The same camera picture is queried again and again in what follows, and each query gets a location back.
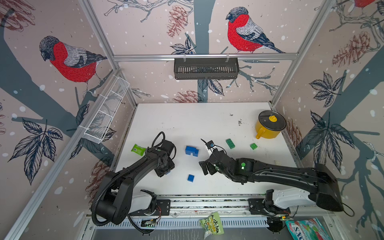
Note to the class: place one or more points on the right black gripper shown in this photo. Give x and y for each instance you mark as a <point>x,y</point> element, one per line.
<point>209,163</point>

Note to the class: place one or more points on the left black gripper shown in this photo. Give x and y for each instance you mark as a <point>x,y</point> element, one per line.
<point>161,173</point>

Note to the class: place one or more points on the long blue lego brick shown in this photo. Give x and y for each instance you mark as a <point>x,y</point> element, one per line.
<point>192,151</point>

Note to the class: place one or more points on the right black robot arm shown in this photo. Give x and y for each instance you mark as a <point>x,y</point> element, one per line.
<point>306,186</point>

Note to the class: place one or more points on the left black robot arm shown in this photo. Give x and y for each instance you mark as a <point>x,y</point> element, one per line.
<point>115,199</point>

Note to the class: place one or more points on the blue lego brick bottom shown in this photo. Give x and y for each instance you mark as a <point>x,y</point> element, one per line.
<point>190,178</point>

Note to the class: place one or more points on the long green lego brick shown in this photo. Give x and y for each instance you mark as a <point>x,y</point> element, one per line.
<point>230,143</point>

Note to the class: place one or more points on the small green lego brick right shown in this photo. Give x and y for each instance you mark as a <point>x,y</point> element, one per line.
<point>253,146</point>

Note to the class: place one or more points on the green snack packet on table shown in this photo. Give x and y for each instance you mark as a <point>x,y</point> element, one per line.
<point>138,150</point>

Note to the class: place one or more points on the green snack bag front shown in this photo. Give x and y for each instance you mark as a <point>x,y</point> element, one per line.
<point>212,225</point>

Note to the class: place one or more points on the yellow pot with glass lid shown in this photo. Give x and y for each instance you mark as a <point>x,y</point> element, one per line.
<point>269,124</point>

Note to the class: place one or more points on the colourful wipes pack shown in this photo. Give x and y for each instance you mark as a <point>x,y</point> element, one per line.
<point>310,229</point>

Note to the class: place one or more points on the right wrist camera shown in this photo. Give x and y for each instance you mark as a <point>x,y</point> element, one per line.
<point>210,145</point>

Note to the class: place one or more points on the white wire mesh basket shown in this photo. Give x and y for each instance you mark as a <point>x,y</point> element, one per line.
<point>97,130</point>

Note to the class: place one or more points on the black wire shelf basket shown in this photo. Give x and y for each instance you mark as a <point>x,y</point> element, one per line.
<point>206,69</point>

